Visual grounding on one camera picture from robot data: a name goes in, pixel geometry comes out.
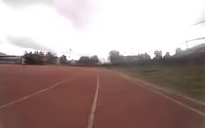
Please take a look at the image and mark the white painted lane line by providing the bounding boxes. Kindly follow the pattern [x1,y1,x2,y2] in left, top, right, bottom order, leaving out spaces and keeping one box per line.
[0,77,76,113]
[118,72,205,123]
[86,73,101,128]

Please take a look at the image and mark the red running track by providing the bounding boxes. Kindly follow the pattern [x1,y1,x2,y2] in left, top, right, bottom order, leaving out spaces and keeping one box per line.
[0,63,205,128]

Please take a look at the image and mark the row of trees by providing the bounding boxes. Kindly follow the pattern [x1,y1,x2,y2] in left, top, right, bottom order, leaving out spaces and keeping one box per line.
[22,49,191,66]

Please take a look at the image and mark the grass strip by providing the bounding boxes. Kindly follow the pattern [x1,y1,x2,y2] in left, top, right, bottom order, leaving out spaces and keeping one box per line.
[106,63,205,106]

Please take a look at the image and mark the low pale building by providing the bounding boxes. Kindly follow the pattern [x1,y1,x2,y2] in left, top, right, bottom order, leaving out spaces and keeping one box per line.
[0,50,24,65]

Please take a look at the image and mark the overhead wires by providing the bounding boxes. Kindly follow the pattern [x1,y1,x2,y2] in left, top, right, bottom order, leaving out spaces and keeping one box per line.
[184,14,205,44]

